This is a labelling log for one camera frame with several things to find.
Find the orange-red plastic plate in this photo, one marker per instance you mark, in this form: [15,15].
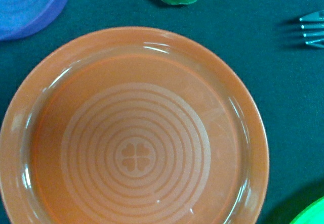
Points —
[133,125]

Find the silver metal fork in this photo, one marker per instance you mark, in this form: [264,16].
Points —
[312,26]

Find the purple plastic bowl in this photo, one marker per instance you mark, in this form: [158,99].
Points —
[23,18]

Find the green plastic plate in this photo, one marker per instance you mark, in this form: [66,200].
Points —
[313,214]

